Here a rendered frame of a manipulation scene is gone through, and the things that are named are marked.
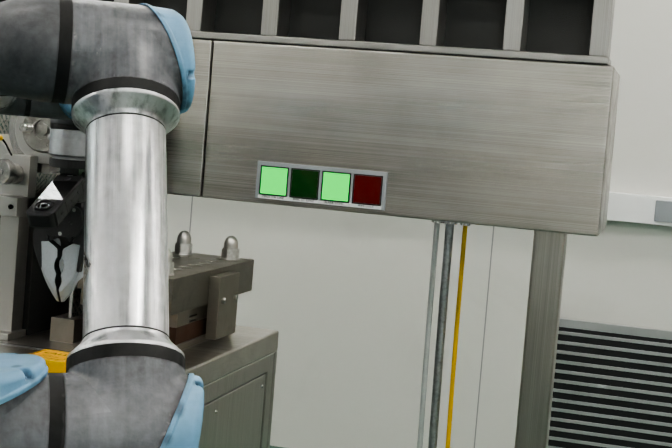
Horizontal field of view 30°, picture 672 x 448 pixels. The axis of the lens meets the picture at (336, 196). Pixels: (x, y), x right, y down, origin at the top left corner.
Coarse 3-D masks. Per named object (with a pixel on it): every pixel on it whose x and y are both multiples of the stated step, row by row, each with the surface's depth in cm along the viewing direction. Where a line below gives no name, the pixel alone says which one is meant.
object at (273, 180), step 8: (264, 168) 234; (272, 168) 234; (280, 168) 233; (264, 176) 234; (272, 176) 234; (280, 176) 233; (264, 184) 234; (272, 184) 234; (280, 184) 234; (264, 192) 234; (272, 192) 234; (280, 192) 234
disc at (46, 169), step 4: (12, 116) 212; (16, 116) 212; (12, 120) 212; (12, 124) 212; (12, 128) 212; (12, 132) 212; (12, 136) 212; (12, 140) 212; (16, 140) 212; (12, 144) 212; (16, 144) 212; (12, 148) 212; (16, 148) 212; (16, 152) 212; (20, 152) 212; (44, 152) 211; (48, 152) 210; (40, 164) 211; (44, 164) 211; (48, 164) 210; (40, 168) 211; (44, 168) 211; (48, 168) 210; (52, 168) 210; (56, 168) 210; (40, 172) 211; (44, 172) 211; (48, 172) 210; (52, 172) 210; (56, 172) 210
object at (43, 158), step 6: (18, 120) 211; (18, 126) 211; (18, 132) 211; (18, 138) 211; (18, 144) 211; (24, 144) 211; (24, 150) 211; (30, 150) 210; (42, 156) 210; (48, 156) 210; (42, 162) 210; (48, 162) 210
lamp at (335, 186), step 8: (328, 176) 231; (336, 176) 231; (344, 176) 230; (328, 184) 231; (336, 184) 231; (344, 184) 230; (328, 192) 231; (336, 192) 231; (344, 192) 230; (336, 200) 231; (344, 200) 230
